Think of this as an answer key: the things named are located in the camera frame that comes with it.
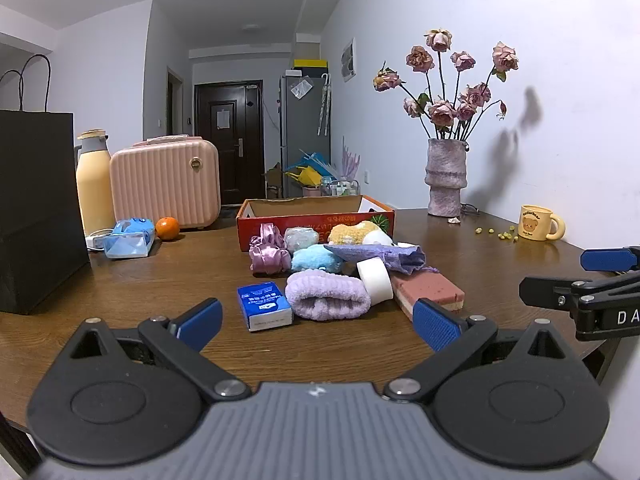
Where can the grey refrigerator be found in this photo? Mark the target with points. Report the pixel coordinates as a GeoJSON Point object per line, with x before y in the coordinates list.
{"type": "Point", "coordinates": [302, 125]}

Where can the pink bucket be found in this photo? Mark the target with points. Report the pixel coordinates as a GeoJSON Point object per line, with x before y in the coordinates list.
{"type": "Point", "coordinates": [310, 191]}

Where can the brown cardboard carton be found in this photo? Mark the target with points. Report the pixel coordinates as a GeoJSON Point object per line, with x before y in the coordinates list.
{"type": "Point", "coordinates": [274, 180]}

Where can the side doorway frame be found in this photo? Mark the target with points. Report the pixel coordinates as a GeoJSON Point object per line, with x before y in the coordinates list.
{"type": "Point", "coordinates": [175, 105]}

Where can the black paper bag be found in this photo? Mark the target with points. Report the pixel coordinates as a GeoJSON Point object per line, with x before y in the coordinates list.
{"type": "Point", "coordinates": [35, 200]}

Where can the purple satin scrunchie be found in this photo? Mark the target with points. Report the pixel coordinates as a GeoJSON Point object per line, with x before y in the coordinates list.
{"type": "Point", "coordinates": [267, 257]}

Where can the red orange cardboard box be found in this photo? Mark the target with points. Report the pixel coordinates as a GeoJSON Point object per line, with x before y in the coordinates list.
{"type": "Point", "coordinates": [310, 220]}

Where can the orange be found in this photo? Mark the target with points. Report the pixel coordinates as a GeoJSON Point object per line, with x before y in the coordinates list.
{"type": "Point", "coordinates": [167, 228]}

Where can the purple cloth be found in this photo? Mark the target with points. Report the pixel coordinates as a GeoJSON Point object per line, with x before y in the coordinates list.
{"type": "Point", "coordinates": [395, 257]}

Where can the dark wooden door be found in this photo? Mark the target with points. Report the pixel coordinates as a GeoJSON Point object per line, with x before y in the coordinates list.
{"type": "Point", "coordinates": [227, 160]}

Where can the white electrical panel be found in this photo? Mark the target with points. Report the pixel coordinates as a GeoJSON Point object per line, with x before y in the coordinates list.
{"type": "Point", "coordinates": [349, 60]}

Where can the dried pink roses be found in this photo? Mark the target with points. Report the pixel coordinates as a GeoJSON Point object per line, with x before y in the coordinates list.
{"type": "Point", "coordinates": [442, 110]}

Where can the yellow black box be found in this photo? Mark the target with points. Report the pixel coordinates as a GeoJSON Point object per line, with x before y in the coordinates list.
{"type": "Point", "coordinates": [310, 66]}

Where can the yellow bear mug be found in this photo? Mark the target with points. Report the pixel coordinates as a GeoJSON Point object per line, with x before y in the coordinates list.
{"type": "Point", "coordinates": [535, 222]}

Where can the yellow insulated bottle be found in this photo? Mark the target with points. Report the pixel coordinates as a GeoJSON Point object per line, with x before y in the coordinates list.
{"type": "Point", "coordinates": [94, 190]}

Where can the purple feather decoration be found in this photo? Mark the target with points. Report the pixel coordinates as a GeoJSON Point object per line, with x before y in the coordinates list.
{"type": "Point", "coordinates": [350, 160]}

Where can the scattered yellow crumbs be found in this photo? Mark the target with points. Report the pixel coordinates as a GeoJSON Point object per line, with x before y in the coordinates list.
{"type": "Point", "coordinates": [501, 234]}

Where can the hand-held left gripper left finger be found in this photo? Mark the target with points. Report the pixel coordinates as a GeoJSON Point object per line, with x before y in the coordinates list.
{"type": "Point", "coordinates": [200, 322]}

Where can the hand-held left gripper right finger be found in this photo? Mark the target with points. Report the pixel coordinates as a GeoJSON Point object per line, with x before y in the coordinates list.
{"type": "Point", "coordinates": [435, 325]}

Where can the white folded umbrella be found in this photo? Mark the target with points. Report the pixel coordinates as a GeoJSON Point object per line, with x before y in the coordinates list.
{"type": "Point", "coordinates": [325, 105]}

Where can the pink sponge block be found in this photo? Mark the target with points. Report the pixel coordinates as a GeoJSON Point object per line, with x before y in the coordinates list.
{"type": "Point", "coordinates": [430, 290]}

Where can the white round sponge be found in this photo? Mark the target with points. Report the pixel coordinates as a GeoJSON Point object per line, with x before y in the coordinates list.
{"type": "Point", "coordinates": [375, 280]}

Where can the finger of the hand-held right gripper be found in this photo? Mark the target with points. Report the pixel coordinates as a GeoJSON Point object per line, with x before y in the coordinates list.
{"type": "Point", "coordinates": [610, 259]}
{"type": "Point", "coordinates": [542, 290]}

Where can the yellow white plush toy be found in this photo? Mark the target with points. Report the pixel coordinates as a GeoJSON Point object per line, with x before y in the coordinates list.
{"type": "Point", "coordinates": [350, 232]}

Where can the blue handkerchief tissue pack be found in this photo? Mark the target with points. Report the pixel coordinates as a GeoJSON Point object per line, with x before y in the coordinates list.
{"type": "Point", "coordinates": [262, 305]}

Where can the clear plastic pouch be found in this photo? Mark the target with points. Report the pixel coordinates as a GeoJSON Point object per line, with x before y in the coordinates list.
{"type": "Point", "coordinates": [301, 87]}

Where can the purple textured vase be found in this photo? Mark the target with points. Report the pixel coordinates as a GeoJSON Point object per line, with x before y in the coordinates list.
{"type": "Point", "coordinates": [445, 175]}

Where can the pink ribbed suitcase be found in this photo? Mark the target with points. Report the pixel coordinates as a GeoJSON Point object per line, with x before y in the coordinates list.
{"type": "Point", "coordinates": [165, 185]}

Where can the blue printed soft tissue pack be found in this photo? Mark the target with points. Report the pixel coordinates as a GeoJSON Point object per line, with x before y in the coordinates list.
{"type": "Point", "coordinates": [127, 245]}

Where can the light blue plush toy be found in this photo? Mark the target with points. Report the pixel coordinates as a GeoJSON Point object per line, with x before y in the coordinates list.
{"type": "Point", "coordinates": [315, 259]}

